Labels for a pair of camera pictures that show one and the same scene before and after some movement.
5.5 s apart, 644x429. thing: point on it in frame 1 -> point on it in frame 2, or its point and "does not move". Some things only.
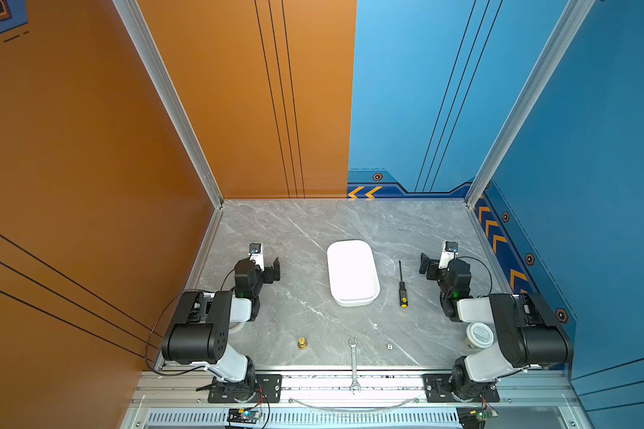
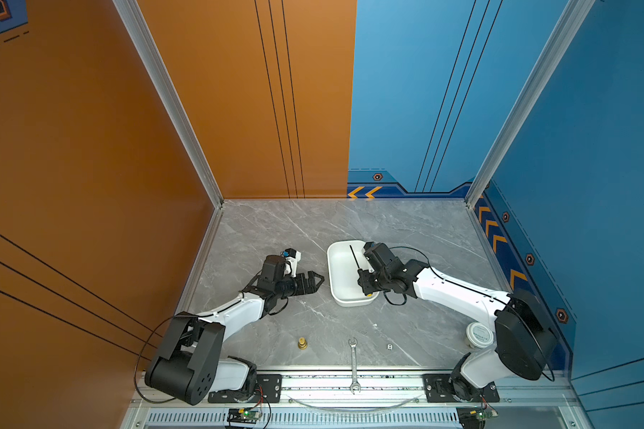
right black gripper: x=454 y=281 -> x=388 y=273
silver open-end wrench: x=354 y=384 does not move
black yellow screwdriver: x=402 y=291 -> x=360 y=269
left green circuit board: x=243 y=416 does not move
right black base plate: x=438 y=388 does not move
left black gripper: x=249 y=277 -> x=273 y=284
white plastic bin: x=353 y=274 does not move
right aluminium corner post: x=578 y=12 does not move
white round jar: x=479 y=335 does not move
